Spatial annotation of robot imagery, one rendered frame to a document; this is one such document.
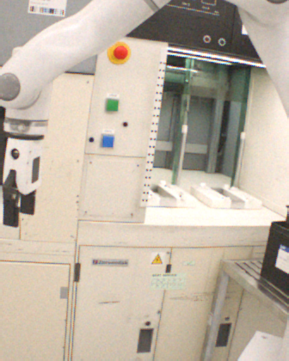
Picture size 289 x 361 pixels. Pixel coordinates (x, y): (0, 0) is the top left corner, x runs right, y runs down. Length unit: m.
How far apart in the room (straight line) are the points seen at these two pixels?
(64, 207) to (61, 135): 0.20
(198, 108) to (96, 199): 1.14
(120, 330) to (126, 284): 0.17
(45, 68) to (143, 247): 0.85
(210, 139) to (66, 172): 1.19
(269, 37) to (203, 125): 1.63
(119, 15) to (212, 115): 1.67
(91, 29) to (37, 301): 0.92
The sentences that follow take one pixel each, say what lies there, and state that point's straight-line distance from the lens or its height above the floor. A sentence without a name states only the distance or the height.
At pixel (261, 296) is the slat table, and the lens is 1.41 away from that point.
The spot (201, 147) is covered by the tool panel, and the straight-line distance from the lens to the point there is 2.50.
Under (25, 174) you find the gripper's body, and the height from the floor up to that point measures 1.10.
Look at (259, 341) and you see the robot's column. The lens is 1.15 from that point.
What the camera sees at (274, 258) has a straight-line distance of 1.48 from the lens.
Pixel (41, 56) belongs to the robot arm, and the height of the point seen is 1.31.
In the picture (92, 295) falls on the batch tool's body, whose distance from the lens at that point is 1.56.
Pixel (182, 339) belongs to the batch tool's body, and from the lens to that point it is 1.74.
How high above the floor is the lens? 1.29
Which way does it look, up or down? 10 degrees down
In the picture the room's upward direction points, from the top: 7 degrees clockwise
